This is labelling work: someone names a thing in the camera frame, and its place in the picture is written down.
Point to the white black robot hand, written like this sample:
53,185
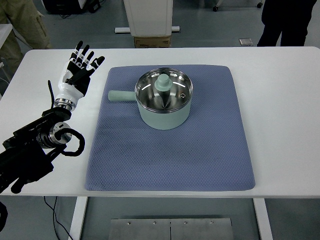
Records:
76,76

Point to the green pot with glass lid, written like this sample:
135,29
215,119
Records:
163,97

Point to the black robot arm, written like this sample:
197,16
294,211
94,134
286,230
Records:
29,152

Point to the person in beige trousers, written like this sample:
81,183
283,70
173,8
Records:
27,21

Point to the black equipment on floor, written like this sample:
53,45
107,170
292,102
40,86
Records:
69,7

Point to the cardboard box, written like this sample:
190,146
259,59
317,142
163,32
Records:
152,41

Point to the left white table leg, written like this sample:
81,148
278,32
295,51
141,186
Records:
78,218

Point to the white table leg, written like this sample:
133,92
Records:
262,218
78,218

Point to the blue quilted mat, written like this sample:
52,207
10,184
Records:
208,152

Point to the white cart with castors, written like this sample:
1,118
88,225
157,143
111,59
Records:
221,4

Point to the grey floor outlet plate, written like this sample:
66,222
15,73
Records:
246,42

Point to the person in dark trousers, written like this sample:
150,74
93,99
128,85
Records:
285,19

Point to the right white table leg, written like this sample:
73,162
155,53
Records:
262,218

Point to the white cabinet pedestal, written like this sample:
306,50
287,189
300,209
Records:
148,18

